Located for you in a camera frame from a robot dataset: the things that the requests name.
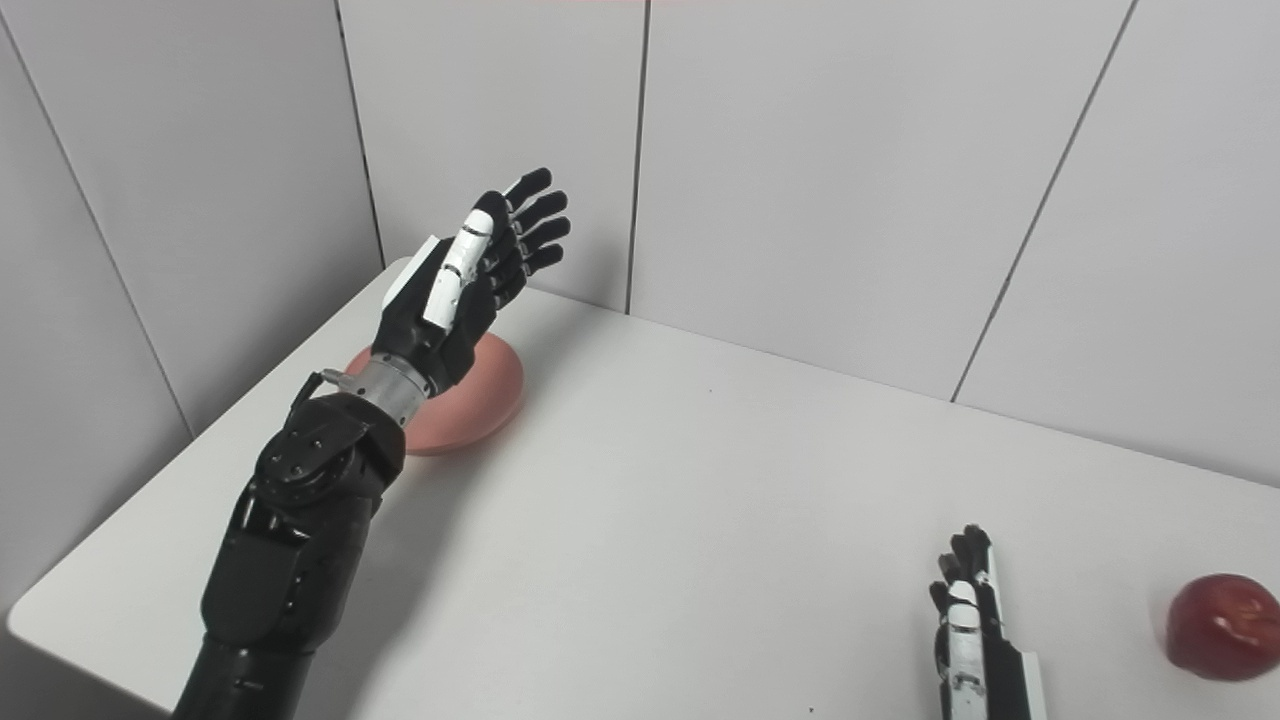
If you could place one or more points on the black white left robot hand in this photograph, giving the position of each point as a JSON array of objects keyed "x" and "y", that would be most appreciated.
[{"x": 465, "y": 310}]

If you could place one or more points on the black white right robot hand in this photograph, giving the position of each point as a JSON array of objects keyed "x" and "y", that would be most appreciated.
[{"x": 985, "y": 680}]

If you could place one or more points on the pink round plate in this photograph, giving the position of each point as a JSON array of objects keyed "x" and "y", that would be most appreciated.
[{"x": 485, "y": 400}]

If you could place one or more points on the red apple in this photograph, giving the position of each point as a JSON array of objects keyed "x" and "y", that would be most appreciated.
[{"x": 1225, "y": 628}]

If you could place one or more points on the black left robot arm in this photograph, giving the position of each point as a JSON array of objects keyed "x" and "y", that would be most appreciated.
[{"x": 290, "y": 540}]

